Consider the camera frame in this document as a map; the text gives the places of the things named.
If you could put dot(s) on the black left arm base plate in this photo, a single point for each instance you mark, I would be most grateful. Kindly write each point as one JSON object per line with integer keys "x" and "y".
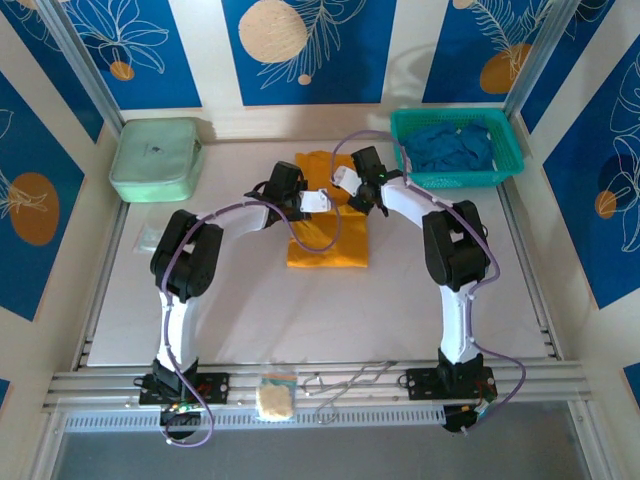
{"x": 217, "y": 390}

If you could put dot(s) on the clear bag with beige cotton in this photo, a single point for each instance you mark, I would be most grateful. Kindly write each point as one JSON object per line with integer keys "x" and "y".
{"x": 275, "y": 400}

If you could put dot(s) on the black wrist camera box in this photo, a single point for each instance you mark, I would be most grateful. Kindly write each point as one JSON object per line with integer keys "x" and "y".
{"x": 285, "y": 180}
{"x": 367, "y": 159}

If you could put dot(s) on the blue cloth in basket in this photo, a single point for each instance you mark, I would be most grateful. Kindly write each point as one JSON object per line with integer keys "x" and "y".
{"x": 445, "y": 147}

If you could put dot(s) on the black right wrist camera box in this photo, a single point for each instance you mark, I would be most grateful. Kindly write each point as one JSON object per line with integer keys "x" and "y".
{"x": 367, "y": 159}

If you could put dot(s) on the black bracket with circuit board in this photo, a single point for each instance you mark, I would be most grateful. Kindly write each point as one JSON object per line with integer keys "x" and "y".
{"x": 175, "y": 417}
{"x": 457, "y": 417}

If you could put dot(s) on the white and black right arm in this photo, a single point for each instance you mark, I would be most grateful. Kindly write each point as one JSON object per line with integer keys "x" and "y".
{"x": 457, "y": 245}

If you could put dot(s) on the small clear plastic packet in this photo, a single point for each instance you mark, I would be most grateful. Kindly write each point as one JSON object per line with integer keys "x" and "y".
{"x": 152, "y": 237}

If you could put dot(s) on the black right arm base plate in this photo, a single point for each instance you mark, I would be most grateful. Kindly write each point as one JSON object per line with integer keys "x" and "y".
{"x": 420, "y": 385}

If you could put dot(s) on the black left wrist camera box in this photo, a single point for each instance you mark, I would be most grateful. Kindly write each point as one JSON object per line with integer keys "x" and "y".
{"x": 285, "y": 180}

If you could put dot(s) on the aluminium frame post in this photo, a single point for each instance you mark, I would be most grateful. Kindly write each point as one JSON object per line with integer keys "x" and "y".
{"x": 541, "y": 55}
{"x": 82, "y": 65}

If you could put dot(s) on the aluminium frame rail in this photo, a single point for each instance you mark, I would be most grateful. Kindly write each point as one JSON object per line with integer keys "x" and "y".
{"x": 310, "y": 397}

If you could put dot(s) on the teal plastic basket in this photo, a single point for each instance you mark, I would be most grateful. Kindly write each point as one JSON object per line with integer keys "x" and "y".
{"x": 505, "y": 145}

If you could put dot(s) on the orange t-shirt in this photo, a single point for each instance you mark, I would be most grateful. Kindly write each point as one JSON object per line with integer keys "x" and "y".
{"x": 345, "y": 240}

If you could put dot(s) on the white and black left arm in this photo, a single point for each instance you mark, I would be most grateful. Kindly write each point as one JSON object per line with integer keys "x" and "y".
{"x": 185, "y": 260}

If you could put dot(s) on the mint green zip case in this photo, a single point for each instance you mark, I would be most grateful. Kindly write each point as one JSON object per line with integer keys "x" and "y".
{"x": 155, "y": 157}

